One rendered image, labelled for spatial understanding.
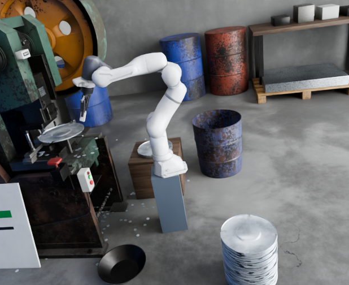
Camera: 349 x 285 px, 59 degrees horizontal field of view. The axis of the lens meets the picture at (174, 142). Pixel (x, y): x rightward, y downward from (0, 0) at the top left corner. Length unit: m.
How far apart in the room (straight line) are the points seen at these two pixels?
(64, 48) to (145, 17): 2.94
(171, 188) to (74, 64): 1.10
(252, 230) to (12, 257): 1.58
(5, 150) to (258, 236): 1.58
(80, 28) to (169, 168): 1.10
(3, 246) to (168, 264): 1.11
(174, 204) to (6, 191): 1.06
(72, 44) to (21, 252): 1.43
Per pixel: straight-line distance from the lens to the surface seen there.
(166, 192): 2.05
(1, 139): 2.17
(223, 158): 2.60
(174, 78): 1.73
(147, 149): 2.55
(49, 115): 2.08
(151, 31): 5.17
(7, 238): 2.39
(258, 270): 1.74
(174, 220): 2.19
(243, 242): 1.70
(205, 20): 5.05
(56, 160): 1.84
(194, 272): 2.00
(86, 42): 2.25
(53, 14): 2.35
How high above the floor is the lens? 1.51
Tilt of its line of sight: 26 degrees down
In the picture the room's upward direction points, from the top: 10 degrees counter-clockwise
